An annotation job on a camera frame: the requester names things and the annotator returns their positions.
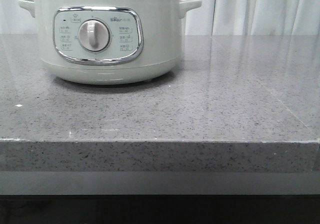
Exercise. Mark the white pleated curtain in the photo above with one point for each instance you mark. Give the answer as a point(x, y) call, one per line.
point(213, 17)

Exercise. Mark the pale green electric cooking pot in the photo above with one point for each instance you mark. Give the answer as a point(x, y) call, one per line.
point(107, 42)

